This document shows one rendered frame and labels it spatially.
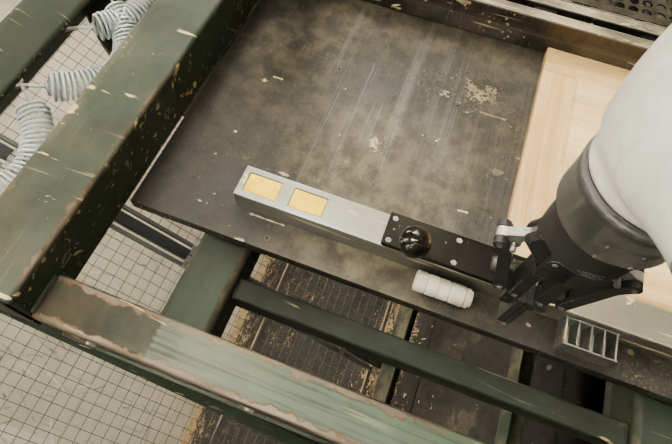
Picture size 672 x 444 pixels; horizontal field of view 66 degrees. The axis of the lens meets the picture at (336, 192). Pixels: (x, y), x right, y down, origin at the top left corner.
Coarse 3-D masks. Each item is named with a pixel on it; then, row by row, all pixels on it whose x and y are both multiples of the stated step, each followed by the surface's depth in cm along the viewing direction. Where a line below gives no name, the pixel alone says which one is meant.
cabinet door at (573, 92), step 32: (544, 64) 91; (576, 64) 91; (608, 64) 91; (544, 96) 87; (576, 96) 88; (608, 96) 88; (544, 128) 84; (576, 128) 85; (544, 160) 81; (512, 192) 80; (544, 192) 78
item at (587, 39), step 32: (384, 0) 97; (416, 0) 95; (448, 0) 92; (480, 0) 90; (512, 0) 92; (544, 0) 91; (480, 32) 96; (512, 32) 93; (544, 32) 91; (576, 32) 89; (608, 32) 88; (640, 32) 89
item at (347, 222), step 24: (240, 192) 74; (288, 192) 74; (312, 192) 74; (288, 216) 74; (312, 216) 72; (336, 216) 72; (360, 216) 73; (384, 216) 73; (336, 240) 75; (360, 240) 72; (408, 264) 73; (432, 264) 70; (480, 288) 71; (552, 312) 69; (576, 312) 67; (600, 312) 67; (624, 312) 67; (648, 312) 68; (624, 336) 67; (648, 336) 66
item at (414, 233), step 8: (408, 232) 59; (416, 232) 59; (424, 232) 59; (400, 240) 59; (408, 240) 58; (416, 240) 58; (424, 240) 58; (400, 248) 60; (408, 248) 59; (416, 248) 58; (424, 248) 58; (408, 256) 60; (416, 256) 59
